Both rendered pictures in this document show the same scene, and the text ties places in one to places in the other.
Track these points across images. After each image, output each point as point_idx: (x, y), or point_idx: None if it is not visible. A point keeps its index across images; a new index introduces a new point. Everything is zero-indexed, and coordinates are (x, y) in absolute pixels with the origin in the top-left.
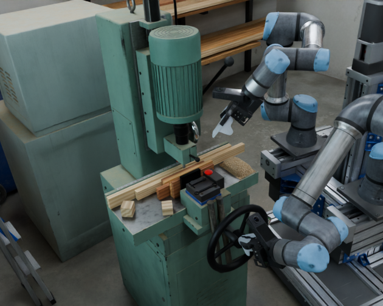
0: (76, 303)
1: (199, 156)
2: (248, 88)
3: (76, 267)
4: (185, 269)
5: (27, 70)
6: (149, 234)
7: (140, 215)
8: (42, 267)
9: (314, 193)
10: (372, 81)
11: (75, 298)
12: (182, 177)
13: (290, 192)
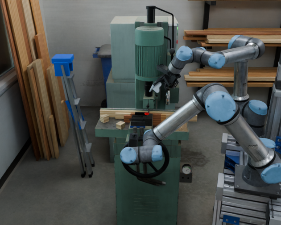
0: (98, 182)
1: (163, 111)
2: (168, 66)
3: (113, 168)
4: (126, 170)
5: (117, 43)
6: (104, 133)
7: (107, 123)
8: (100, 160)
9: (161, 131)
10: (278, 93)
11: (100, 180)
12: (135, 112)
13: (229, 168)
